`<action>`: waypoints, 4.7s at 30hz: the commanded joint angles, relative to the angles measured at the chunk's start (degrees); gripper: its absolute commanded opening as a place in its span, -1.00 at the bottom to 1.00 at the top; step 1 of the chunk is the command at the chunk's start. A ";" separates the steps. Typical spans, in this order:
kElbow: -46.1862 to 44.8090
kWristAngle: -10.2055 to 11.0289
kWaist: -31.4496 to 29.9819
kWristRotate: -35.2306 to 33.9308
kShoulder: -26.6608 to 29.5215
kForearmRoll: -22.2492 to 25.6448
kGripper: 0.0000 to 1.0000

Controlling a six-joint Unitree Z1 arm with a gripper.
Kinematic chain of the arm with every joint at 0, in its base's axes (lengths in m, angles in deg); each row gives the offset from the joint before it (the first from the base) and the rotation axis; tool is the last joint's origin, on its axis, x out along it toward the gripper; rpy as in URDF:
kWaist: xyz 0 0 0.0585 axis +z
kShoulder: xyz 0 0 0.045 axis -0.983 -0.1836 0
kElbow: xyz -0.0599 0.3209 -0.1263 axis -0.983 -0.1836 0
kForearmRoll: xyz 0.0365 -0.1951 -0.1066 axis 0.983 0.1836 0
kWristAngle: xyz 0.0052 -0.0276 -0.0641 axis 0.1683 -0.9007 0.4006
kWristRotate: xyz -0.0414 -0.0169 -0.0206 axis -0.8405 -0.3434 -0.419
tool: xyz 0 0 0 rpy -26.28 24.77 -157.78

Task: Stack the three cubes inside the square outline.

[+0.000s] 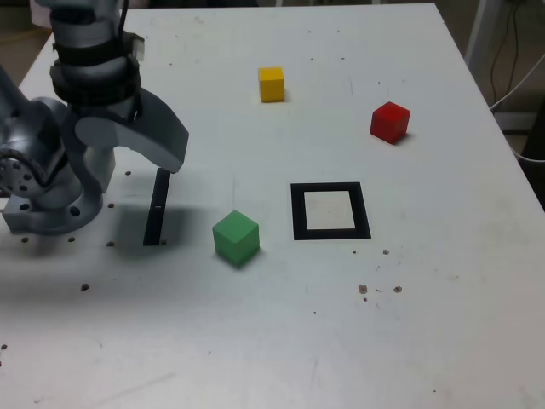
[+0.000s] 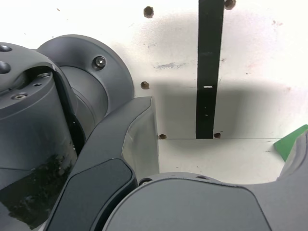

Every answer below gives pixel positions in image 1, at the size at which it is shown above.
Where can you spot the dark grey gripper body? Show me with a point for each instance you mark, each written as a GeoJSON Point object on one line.
{"type": "Point", "coordinates": [102, 111]}

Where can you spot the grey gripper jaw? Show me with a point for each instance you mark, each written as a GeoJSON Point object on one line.
{"type": "Point", "coordinates": [95, 166]}
{"type": "Point", "coordinates": [162, 136]}

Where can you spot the yellow cube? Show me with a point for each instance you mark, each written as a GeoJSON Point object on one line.
{"type": "Point", "coordinates": [271, 87]}

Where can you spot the green cube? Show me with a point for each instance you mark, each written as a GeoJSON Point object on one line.
{"type": "Point", "coordinates": [235, 240]}

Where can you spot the red cube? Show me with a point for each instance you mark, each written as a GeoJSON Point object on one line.
{"type": "Point", "coordinates": [389, 123]}

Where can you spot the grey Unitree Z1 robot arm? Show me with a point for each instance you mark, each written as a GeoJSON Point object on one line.
{"type": "Point", "coordinates": [25, 128]}

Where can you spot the black tape square outline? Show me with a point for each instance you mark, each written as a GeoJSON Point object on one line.
{"type": "Point", "coordinates": [298, 213]}

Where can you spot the black tape strip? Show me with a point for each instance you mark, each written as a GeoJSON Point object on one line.
{"type": "Point", "coordinates": [155, 213]}

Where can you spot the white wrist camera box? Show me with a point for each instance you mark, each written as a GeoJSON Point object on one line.
{"type": "Point", "coordinates": [139, 47]}

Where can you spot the white metal post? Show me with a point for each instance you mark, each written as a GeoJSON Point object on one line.
{"type": "Point", "coordinates": [477, 34]}

